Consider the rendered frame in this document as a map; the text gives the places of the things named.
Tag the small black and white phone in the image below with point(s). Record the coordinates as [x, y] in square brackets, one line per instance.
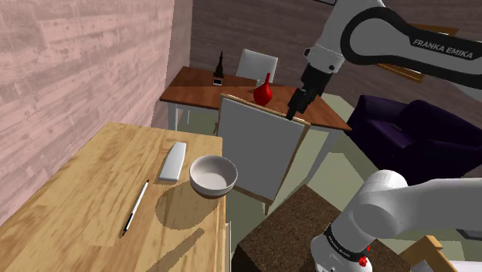
[217, 81]

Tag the white bowl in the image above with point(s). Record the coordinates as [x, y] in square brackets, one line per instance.
[212, 177]

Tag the red vase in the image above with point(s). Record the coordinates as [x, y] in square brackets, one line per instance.
[262, 95]

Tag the light wooden table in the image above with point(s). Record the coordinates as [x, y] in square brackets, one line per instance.
[75, 188]

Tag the white chair with wooden frame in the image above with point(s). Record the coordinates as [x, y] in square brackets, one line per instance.
[421, 251]
[256, 150]

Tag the black tower figure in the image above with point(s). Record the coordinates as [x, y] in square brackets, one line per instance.
[219, 69]

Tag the white pen with black tip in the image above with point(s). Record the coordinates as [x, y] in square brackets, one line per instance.
[135, 208]

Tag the dark speckled robot stand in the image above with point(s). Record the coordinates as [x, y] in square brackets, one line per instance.
[282, 233]

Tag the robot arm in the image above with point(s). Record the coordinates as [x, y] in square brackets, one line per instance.
[399, 211]

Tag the white remote control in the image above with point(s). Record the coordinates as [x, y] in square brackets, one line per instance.
[173, 162]

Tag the brown table with white legs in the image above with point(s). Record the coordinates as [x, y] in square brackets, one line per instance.
[195, 90]

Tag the wooden framed wall picture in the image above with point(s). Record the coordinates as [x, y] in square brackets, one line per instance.
[403, 72]

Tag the dark purple sofa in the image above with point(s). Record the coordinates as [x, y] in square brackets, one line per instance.
[433, 143]

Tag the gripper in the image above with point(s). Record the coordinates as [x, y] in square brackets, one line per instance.
[315, 80]

